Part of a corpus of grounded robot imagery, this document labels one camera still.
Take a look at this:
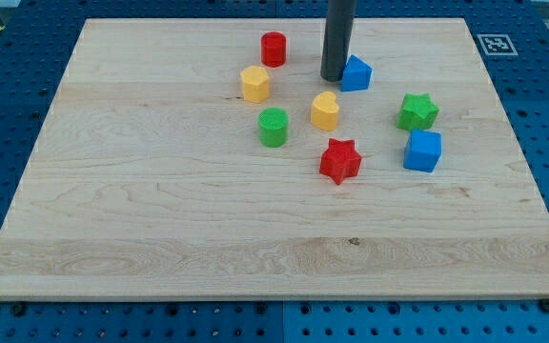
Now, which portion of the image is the light wooden board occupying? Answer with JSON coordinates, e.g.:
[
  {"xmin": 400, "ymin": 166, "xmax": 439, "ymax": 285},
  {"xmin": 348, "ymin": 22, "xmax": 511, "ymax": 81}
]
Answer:
[{"xmin": 0, "ymin": 18, "xmax": 549, "ymax": 302}]

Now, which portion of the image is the white fiducial marker tag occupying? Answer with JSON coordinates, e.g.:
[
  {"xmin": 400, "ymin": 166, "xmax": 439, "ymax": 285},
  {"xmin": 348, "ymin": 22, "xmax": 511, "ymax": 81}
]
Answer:
[{"xmin": 478, "ymin": 33, "xmax": 518, "ymax": 56}]

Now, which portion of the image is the red star block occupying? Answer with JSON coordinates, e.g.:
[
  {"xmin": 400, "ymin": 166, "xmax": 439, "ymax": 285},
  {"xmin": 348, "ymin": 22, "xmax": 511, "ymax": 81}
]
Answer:
[{"xmin": 319, "ymin": 138, "xmax": 362, "ymax": 185}]

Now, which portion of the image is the green star block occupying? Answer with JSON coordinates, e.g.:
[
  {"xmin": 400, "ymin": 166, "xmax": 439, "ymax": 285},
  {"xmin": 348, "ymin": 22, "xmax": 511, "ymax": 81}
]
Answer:
[{"xmin": 396, "ymin": 93, "xmax": 439, "ymax": 131}]

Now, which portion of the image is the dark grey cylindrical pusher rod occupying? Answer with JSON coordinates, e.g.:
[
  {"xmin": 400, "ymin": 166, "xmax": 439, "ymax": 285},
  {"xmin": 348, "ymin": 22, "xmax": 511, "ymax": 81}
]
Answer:
[{"xmin": 320, "ymin": 0, "xmax": 356, "ymax": 82}]

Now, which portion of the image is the red cylinder block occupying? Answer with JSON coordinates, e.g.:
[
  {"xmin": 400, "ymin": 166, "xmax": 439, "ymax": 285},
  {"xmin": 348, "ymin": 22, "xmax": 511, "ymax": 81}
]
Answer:
[{"xmin": 260, "ymin": 31, "xmax": 287, "ymax": 68}]

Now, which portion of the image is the blue triangle block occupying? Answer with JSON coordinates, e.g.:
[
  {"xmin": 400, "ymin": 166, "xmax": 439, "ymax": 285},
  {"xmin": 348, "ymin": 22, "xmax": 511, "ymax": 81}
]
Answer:
[{"xmin": 340, "ymin": 55, "xmax": 373, "ymax": 91}]

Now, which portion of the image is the blue cube block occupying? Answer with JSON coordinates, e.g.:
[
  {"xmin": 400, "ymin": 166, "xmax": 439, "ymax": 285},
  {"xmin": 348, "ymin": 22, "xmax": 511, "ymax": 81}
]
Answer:
[{"xmin": 403, "ymin": 130, "xmax": 442, "ymax": 172}]

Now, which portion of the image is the green cylinder block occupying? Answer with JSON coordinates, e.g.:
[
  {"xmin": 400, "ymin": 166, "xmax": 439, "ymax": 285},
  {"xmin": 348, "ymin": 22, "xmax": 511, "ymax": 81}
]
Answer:
[{"xmin": 258, "ymin": 108, "xmax": 289, "ymax": 148}]

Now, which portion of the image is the yellow heart block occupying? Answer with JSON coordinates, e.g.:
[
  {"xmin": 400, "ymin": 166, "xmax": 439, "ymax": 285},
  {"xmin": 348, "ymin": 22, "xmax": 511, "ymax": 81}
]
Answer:
[{"xmin": 310, "ymin": 91, "xmax": 339, "ymax": 131}]

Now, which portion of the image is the yellow pentagon block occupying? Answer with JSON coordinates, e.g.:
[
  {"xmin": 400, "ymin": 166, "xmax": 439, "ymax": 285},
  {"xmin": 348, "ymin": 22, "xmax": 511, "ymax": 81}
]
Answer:
[{"xmin": 240, "ymin": 66, "xmax": 270, "ymax": 103}]

